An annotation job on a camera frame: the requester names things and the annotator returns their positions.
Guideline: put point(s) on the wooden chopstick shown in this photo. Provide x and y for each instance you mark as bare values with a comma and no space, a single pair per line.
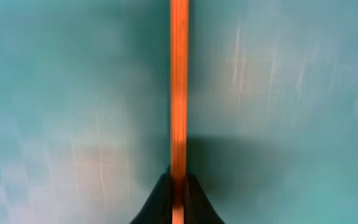
179,27

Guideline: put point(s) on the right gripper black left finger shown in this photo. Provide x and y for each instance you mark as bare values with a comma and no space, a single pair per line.
158,207

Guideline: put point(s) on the teal serving tray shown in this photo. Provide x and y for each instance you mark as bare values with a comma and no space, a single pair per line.
272,109

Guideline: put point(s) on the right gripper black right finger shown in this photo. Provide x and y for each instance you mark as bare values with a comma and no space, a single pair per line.
197,208

